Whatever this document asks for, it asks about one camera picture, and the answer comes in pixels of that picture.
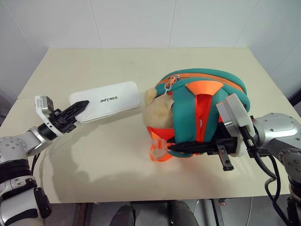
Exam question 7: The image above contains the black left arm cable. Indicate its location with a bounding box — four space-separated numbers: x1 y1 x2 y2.
30 152 42 177

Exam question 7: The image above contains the black table frame leg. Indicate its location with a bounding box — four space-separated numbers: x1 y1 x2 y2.
211 199 228 226

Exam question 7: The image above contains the dark rounded shape under table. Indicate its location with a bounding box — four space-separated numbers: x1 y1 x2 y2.
110 204 136 226

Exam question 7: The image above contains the white rounded Unitree box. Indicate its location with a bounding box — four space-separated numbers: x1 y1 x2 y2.
69 81 143 123

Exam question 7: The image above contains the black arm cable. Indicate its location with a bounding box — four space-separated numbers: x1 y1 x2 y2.
241 126 294 226
30 152 42 177

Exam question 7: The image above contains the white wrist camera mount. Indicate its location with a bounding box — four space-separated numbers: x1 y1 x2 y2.
34 95 64 137
216 93 256 157

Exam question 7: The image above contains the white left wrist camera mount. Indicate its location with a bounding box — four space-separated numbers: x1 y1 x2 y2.
34 95 64 137

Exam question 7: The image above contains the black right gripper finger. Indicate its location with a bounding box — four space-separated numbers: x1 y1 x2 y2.
168 141 214 155

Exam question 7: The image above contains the dark object beside table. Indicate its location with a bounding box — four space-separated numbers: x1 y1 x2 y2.
287 79 301 112

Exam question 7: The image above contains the grey rounded shape under table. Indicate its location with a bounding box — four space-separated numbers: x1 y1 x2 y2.
167 200 200 226

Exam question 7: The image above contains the orange and teal plush backpack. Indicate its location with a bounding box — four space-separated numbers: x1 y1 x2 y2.
143 68 247 163

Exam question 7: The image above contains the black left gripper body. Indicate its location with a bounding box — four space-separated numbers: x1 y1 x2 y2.
48 109 78 134

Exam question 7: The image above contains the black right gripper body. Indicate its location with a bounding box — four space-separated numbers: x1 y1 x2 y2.
207 121 238 171

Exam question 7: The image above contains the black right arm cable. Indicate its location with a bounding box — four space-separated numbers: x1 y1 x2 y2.
241 126 294 226

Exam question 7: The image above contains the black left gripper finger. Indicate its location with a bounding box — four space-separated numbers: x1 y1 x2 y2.
67 102 90 121
62 100 90 116

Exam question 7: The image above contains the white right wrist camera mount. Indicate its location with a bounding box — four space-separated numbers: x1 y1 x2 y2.
216 93 256 157

